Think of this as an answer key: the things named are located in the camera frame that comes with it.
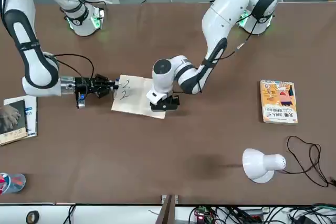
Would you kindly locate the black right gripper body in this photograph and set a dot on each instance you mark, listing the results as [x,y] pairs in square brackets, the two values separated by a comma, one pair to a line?
[82,85]

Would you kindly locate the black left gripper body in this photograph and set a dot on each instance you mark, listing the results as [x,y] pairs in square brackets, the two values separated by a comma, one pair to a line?
[173,99]

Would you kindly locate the white marker pen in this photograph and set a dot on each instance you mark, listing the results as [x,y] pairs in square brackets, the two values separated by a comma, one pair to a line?
[117,80]

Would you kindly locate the cream paper notebook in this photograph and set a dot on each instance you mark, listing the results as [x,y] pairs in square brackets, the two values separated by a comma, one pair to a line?
[131,103]

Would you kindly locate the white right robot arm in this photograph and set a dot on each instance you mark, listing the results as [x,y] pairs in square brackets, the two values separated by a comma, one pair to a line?
[31,58]

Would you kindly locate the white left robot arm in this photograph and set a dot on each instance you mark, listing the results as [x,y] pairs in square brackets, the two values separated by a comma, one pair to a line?
[231,6]

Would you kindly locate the white book with blue print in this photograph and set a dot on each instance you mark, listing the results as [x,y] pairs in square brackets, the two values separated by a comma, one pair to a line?
[32,113]

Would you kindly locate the white desk lamp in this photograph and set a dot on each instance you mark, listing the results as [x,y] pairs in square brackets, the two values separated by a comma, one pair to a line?
[257,163]

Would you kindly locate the orange illustrated cover book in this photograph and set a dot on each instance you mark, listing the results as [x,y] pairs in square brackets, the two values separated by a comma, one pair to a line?
[278,100]

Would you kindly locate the small circuit board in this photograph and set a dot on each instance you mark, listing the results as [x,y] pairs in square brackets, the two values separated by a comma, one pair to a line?
[200,212]

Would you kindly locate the white side desk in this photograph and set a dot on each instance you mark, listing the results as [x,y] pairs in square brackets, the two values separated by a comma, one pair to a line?
[105,213]

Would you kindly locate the clear pen cup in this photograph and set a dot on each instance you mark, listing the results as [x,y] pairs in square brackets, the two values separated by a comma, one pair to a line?
[15,182]

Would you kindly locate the black power strip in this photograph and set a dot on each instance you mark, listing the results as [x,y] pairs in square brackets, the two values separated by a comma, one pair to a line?
[253,216]

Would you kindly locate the black tape roll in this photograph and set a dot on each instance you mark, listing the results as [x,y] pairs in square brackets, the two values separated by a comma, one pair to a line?
[27,216]

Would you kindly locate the aluminium frame post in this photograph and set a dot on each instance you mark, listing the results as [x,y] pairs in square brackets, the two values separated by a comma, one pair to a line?
[166,211]

